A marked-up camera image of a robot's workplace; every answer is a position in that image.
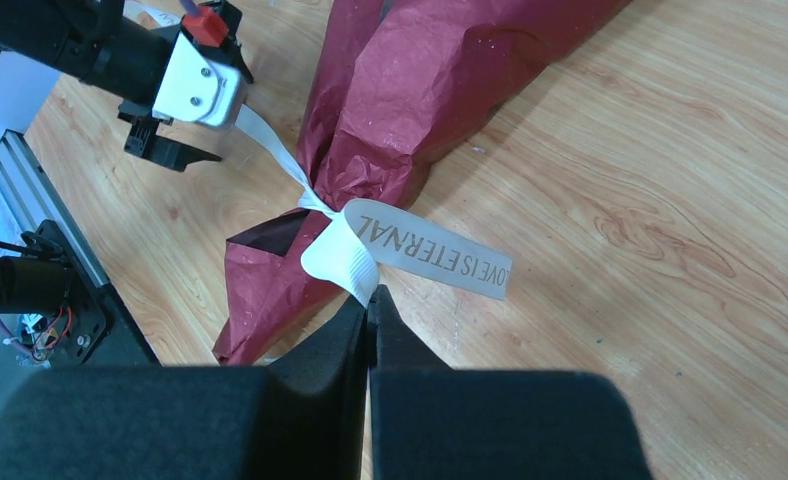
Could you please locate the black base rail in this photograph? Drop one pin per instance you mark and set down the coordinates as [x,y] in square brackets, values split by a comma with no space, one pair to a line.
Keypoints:
[57,305]

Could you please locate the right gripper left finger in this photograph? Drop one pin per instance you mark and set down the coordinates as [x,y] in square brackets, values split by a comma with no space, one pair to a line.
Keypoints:
[300,417]

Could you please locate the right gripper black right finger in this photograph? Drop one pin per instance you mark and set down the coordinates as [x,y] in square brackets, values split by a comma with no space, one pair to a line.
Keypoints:
[432,421]

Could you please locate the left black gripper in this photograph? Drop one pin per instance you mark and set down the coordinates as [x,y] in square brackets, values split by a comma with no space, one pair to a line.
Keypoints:
[120,47]

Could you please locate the dark red wrapping paper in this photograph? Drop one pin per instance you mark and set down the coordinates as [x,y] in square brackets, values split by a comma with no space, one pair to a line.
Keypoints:
[399,84]

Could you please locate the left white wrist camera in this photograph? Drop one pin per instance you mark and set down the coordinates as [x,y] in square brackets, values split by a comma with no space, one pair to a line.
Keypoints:
[205,78]

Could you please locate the cream printed ribbon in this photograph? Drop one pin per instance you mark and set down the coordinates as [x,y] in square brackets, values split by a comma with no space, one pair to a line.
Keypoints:
[366,233]

